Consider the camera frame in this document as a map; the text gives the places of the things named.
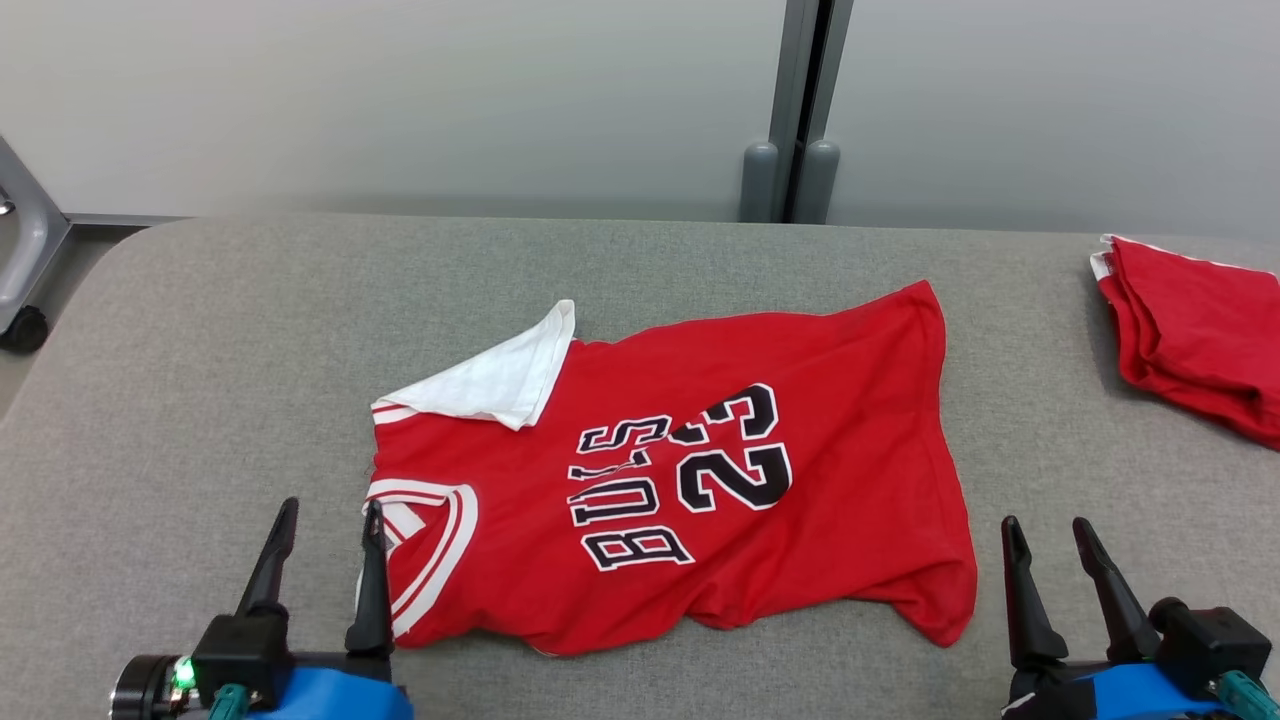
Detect red white basketball jersey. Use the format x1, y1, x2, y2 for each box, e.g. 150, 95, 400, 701
360, 280, 979, 658

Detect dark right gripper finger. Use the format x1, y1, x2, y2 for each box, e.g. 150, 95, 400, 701
1072, 517, 1161, 663
1000, 515, 1069, 669

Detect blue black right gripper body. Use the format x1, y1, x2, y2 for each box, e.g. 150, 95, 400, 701
1002, 660, 1231, 720

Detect teal right camera cable connector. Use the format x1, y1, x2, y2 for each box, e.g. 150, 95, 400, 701
1215, 670, 1280, 720

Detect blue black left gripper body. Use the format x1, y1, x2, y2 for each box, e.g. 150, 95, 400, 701
245, 650, 414, 720

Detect grey wheeled frame leg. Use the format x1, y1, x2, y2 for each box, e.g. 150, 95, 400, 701
0, 135, 73, 353

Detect grey partition post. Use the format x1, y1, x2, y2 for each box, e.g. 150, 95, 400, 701
738, 0, 856, 225

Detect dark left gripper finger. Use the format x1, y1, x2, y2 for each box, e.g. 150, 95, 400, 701
345, 500, 396, 657
235, 497, 300, 617

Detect red white shorts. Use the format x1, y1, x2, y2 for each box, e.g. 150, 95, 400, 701
1090, 235, 1280, 451

